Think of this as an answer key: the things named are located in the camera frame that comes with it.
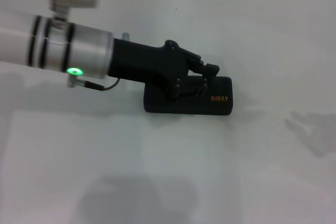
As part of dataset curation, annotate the black glasses case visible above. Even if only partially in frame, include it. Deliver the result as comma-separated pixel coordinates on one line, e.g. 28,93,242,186
143,76,234,116

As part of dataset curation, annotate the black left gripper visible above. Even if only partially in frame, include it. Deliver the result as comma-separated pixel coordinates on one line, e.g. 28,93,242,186
108,37,221,101

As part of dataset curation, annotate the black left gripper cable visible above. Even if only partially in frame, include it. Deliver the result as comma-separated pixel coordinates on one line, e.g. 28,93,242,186
66,75,122,91

